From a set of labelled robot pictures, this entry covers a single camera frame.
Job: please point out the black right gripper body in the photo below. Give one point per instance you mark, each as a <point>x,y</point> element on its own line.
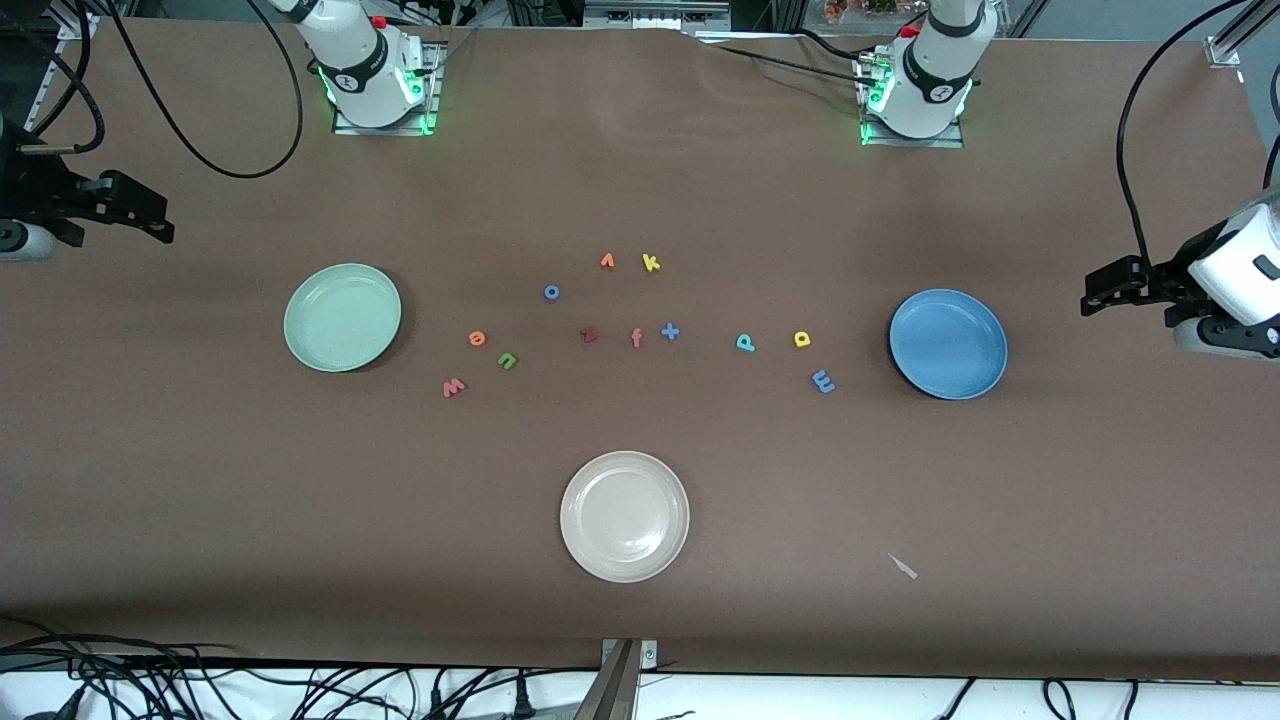
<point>32,187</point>

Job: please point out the blue foam letter m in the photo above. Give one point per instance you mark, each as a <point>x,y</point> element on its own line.
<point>823,381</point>

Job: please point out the pink foam letter w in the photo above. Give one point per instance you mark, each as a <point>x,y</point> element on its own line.
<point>453,387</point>

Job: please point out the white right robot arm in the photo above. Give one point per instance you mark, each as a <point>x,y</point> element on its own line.
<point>360,60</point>

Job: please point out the blue plate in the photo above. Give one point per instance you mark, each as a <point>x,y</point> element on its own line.
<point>948,345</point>

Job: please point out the green plate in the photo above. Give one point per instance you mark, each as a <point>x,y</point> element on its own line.
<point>342,318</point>

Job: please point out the small white paper scrap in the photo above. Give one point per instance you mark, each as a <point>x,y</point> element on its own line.
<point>903,567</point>

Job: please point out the brown table cover sheet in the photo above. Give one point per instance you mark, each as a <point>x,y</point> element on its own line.
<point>640,150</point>

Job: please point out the beige plate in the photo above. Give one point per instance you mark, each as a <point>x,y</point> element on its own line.
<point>625,517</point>

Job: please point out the aluminium frame profile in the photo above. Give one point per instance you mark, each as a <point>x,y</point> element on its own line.
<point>47,95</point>
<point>1225,50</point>

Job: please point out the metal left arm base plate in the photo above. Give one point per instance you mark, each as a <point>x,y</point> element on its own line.
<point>930,143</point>

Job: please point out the silver metal rail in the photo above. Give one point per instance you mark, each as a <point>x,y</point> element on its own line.
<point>655,12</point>

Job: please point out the metal table clamp bracket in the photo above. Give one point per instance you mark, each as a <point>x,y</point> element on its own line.
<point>625,680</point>

